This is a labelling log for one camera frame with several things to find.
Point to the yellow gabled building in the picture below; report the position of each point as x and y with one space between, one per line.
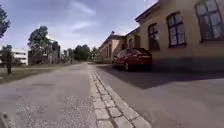
115 46

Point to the red car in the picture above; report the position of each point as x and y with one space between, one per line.
136 60

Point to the row of trees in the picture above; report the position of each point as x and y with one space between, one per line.
81 52

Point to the cobblestone strip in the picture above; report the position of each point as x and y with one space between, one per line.
106 106

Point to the grey building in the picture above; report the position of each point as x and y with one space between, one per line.
56 55

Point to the pale gravelly asphalt path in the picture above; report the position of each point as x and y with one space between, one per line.
50 96

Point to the smooth grey asphalt road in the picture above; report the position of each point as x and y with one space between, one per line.
173 103

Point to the large leafy tree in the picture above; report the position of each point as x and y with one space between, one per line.
38 41

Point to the yellow building with arched windows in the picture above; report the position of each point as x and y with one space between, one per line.
193 50

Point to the grass verge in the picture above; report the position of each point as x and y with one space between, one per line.
26 72

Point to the white building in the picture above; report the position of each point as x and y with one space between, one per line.
20 56

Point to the small tree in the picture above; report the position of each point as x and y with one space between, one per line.
7 55

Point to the dark tall tree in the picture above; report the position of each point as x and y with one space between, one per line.
3 21

